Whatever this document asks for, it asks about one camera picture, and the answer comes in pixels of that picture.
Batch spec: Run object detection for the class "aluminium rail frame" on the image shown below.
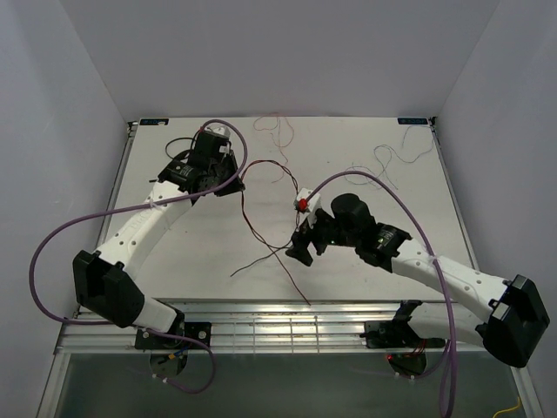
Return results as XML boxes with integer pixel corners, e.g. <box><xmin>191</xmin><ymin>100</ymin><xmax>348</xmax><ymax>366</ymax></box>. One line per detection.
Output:
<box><xmin>37</xmin><ymin>117</ymin><xmax>545</xmax><ymax>418</ymax></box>

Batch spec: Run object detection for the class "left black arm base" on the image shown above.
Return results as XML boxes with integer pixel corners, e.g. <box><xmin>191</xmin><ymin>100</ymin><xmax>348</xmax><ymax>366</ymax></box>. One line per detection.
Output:
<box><xmin>134</xmin><ymin>320</ymin><xmax>212</xmax><ymax>379</ymax></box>

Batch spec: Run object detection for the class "red black paired wire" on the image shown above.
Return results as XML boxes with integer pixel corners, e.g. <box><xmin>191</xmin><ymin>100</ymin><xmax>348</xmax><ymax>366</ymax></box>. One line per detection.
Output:
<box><xmin>230</xmin><ymin>160</ymin><xmax>312</xmax><ymax>307</ymax></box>

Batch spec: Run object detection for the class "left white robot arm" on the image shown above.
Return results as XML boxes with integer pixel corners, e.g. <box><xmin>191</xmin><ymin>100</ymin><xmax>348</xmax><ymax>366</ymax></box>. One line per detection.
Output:
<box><xmin>72</xmin><ymin>125</ymin><xmax>245</xmax><ymax>348</ymax></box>

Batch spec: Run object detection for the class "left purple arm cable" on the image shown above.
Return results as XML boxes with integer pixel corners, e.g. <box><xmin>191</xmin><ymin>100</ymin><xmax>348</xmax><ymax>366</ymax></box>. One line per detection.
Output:
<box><xmin>29</xmin><ymin>118</ymin><xmax>249</xmax><ymax>394</ymax></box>

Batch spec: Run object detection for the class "yellow wire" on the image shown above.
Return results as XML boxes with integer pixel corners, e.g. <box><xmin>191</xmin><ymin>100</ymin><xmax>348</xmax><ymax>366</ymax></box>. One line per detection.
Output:
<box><xmin>493</xmin><ymin>396</ymin><xmax>521</xmax><ymax>418</ymax></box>

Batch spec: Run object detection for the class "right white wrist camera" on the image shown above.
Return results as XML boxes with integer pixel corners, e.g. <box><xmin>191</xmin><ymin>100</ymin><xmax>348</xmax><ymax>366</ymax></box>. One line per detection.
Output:
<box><xmin>293</xmin><ymin>188</ymin><xmax>321</xmax><ymax>228</ymax></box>

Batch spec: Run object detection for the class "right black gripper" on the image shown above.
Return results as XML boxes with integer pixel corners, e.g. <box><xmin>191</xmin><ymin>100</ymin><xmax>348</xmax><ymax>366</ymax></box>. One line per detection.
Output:
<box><xmin>285</xmin><ymin>205</ymin><xmax>359</xmax><ymax>266</ymax></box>

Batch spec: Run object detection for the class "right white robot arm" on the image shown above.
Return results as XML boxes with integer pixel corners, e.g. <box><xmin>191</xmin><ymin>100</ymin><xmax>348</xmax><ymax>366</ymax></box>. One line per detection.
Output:
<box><xmin>286</xmin><ymin>189</ymin><xmax>550</xmax><ymax>368</ymax></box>

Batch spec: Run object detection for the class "right blue corner label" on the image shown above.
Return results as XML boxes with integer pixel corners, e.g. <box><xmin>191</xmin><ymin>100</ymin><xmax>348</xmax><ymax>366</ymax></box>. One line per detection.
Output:
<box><xmin>397</xmin><ymin>118</ymin><xmax>430</xmax><ymax>126</ymax></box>

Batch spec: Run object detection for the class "left blue corner label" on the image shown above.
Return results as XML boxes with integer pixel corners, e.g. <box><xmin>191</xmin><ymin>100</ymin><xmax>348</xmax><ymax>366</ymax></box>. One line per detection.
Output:
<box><xmin>139</xmin><ymin>118</ymin><xmax>169</xmax><ymax>126</ymax></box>

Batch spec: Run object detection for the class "blue corner label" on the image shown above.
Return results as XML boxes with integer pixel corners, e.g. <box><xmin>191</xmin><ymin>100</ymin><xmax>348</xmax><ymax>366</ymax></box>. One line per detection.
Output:
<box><xmin>397</xmin><ymin>118</ymin><xmax>430</xmax><ymax>126</ymax></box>
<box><xmin>139</xmin><ymin>118</ymin><xmax>169</xmax><ymax>126</ymax></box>

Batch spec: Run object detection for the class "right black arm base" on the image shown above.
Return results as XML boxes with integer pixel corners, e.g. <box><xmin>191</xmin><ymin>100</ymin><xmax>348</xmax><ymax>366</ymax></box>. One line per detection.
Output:
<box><xmin>359</xmin><ymin>320</ymin><xmax>448</xmax><ymax>378</ymax></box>

